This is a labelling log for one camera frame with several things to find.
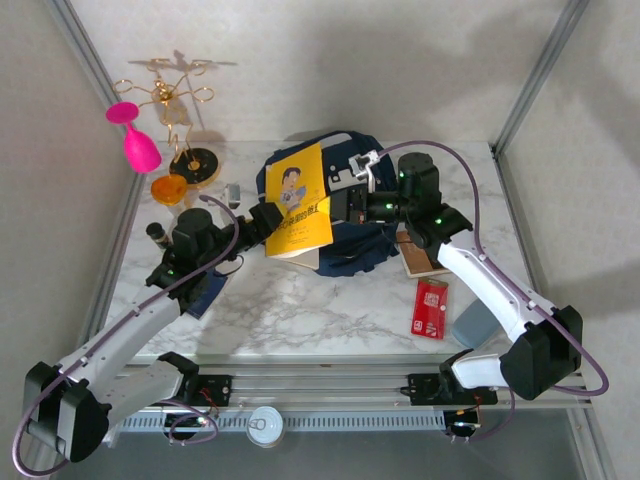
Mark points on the yellow cartoon cover book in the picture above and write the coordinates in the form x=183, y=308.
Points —
x=300, y=170

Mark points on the navy blue backpack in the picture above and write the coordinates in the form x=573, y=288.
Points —
x=350, y=255

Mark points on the navy blue Chinese poetry book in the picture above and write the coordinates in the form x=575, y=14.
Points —
x=212, y=295

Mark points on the red card pack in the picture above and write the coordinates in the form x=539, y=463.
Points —
x=430, y=310

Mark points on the blue-grey case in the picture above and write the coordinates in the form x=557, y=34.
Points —
x=472, y=325

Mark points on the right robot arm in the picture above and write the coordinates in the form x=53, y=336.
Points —
x=490, y=285

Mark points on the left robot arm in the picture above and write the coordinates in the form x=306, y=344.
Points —
x=120, y=340

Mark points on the small black-capped spice bottle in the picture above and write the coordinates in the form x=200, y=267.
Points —
x=156, y=235

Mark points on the orange goblet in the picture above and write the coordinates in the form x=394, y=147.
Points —
x=169, y=190

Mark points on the pink plastic wine glass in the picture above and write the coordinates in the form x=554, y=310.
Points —
x=141, y=152

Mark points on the black control box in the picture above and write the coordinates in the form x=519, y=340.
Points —
x=185, y=422
x=462, y=421

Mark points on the silver tin can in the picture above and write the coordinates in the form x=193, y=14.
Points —
x=265, y=426

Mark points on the white foam block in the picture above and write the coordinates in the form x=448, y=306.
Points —
x=112, y=435

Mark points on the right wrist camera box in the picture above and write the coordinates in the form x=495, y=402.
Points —
x=364, y=162

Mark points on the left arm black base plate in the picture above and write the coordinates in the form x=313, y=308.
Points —
x=215, y=390

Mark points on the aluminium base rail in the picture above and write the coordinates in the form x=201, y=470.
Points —
x=320, y=385

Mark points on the aluminium frame post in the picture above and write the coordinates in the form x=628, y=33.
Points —
x=85, y=60
x=547, y=60

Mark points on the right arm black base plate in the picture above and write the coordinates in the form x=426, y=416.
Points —
x=425, y=390

